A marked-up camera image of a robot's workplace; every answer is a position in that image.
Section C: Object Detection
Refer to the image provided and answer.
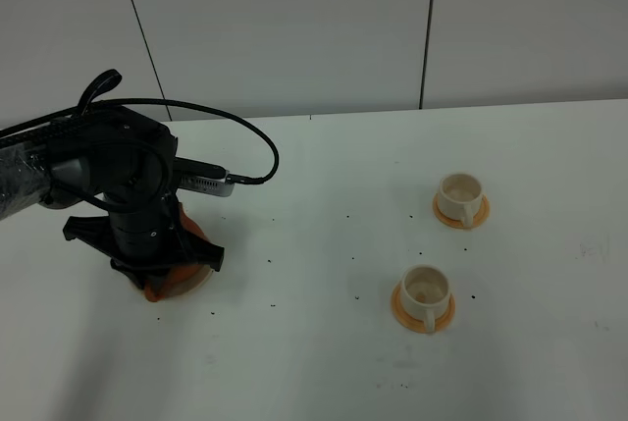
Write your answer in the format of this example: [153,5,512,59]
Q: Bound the black braided cable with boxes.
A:
[0,69,281,186]

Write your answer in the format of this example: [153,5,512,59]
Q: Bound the near white teacup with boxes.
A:
[400,265,451,333]

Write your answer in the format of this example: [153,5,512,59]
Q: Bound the near orange cup coaster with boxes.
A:
[391,283,456,334]

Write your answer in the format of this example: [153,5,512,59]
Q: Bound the brown clay teapot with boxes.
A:
[142,203,214,302]

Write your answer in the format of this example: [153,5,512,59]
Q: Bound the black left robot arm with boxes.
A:
[1,107,227,298]

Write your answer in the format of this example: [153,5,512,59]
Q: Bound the orange cup coaster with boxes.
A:
[391,283,456,334]
[432,195,491,230]

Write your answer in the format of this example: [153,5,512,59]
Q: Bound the far orange cup coaster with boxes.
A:
[432,195,491,230]

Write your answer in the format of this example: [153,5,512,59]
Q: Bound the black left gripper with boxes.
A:
[63,194,225,274]

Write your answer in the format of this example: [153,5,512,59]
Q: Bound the beige round teapot coaster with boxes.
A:
[124,264,213,302]

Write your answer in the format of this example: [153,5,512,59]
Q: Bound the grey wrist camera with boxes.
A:
[173,157,235,197]

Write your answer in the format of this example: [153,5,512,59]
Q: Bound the white teacup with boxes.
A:
[400,265,451,333]
[438,173,484,229]

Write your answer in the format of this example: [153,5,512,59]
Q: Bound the far white teacup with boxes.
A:
[438,173,484,229]

